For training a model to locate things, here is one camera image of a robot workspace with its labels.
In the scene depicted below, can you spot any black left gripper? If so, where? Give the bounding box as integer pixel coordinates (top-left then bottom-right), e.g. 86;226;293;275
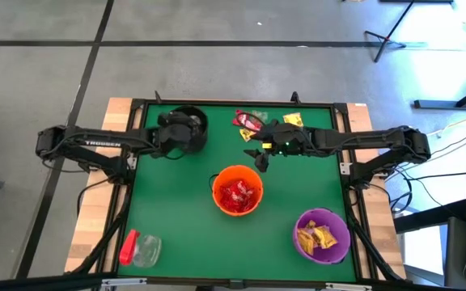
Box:
154;111;197;157

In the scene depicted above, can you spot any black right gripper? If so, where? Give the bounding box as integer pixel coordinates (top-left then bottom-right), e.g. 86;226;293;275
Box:
244;120;313;173

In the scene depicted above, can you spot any orange pumpkin face bucket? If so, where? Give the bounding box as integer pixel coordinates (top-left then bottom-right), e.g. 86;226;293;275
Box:
208;164;265;217

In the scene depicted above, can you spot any purple plastic bucket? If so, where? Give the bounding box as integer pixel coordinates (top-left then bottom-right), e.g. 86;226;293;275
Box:
292;207;352;266

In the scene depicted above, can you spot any black pumpkin face bucket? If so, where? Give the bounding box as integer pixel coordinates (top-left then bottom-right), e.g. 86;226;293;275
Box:
158;104;210;154

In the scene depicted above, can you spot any green table mat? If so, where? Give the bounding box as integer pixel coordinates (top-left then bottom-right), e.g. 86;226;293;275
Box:
117;103;358;283

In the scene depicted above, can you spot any clear spray bottle red top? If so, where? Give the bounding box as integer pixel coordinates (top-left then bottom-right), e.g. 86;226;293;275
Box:
118;229;163;268

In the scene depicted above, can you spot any black tripod stand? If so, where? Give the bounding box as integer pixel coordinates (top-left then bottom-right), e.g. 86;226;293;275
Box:
363;0;417;64

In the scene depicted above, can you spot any black desk bar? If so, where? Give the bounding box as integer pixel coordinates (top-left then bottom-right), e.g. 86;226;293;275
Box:
393;199;466;234

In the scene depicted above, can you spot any black desk base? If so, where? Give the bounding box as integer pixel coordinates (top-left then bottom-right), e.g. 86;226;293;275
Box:
413;78;466;111

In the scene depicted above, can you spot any black power cable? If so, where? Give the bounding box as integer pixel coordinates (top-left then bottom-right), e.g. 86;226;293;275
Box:
402;171;466;182

